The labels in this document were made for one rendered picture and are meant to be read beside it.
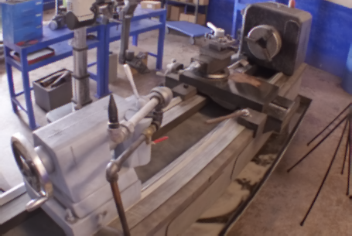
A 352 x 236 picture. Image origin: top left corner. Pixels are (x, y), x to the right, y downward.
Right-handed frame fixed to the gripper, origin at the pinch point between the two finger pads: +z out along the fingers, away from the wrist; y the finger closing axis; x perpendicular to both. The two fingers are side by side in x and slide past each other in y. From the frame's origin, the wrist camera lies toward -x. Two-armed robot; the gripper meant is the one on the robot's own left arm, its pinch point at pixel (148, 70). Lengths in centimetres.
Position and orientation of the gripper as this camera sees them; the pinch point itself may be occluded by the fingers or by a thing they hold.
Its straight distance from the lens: 219.7
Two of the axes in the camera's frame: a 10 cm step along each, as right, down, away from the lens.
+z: 8.1, 3.2, -4.9
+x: -5.0, 8.2, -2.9
